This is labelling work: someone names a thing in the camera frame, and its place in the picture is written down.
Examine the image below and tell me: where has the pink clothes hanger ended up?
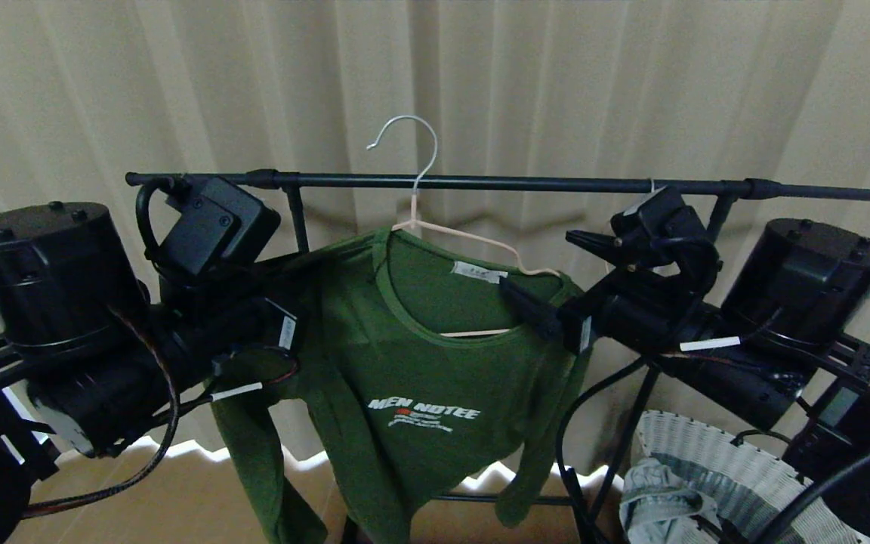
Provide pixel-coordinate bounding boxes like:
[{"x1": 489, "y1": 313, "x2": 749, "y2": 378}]
[{"x1": 366, "y1": 115, "x2": 561, "y2": 338}]

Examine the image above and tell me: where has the beige curtain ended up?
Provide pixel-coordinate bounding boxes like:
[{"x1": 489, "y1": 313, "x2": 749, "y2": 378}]
[{"x1": 0, "y1": 0, "x2": 870, "y2": 484}]

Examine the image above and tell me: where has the white laundry basket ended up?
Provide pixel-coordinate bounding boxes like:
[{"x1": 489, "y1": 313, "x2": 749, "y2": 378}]
[{"x1": 620, "y1": 410, "x2": 870, "y2": 544}]

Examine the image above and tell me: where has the green long-sleeved shirt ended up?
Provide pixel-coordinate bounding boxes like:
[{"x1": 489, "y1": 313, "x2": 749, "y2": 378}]
[{"x1": 208, "y1": 227, "x2": 594, "y2": 544}]

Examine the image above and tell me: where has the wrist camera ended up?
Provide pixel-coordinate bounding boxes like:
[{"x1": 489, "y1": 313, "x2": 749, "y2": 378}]
[
  {"x1": 565, "y1": 185, "x2": 723, "y2": 303},
  {"x1": 156, "y1": 175, "x2": 282, "y2": 280}
]

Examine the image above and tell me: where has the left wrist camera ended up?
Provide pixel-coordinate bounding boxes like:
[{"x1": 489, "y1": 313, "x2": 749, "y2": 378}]
[{"x1": 156, "y1": 175, "x2": 282, "y2": 280}]

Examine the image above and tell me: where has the black clothes rack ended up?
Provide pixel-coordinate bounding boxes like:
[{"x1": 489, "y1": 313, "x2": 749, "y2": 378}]
[{"x1": 125, "y1": 169, "x2": 870, "y2": 544}]

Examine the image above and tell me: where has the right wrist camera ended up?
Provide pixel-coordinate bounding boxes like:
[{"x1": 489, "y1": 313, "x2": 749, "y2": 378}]
[{"x1": 565, "y1": 185, "x2": 723, "y2": 303}]

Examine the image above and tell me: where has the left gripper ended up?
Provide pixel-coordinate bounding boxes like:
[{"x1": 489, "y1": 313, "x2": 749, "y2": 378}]
[{"x1": 167, "y1": 257, "x2": 301, "y2": 390}]

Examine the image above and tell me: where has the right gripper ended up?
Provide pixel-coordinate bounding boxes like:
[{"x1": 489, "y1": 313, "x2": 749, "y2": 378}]
[{"x1": 499, "y1": 278, "x2": 708, "y2": 356}]

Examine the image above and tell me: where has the pale grey garment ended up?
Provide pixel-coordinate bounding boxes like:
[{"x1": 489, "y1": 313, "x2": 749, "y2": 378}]
[{"x1": 620, "y1": 457, "x2": 723, "y2": 544}]

